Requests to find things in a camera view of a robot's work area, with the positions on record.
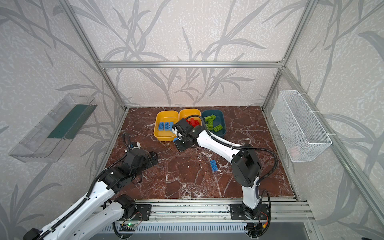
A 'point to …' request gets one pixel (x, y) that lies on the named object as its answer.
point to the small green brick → (213, 117)
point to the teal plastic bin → (219, 120)
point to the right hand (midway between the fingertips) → (178, 142)
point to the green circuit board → (128, 225)
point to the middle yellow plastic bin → (184, 113)
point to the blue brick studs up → (170, 125)
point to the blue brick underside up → (166, 126)
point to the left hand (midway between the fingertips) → (154, 152)
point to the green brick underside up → (210, 124)
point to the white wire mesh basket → (302, 135)
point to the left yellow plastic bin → (165, 116)
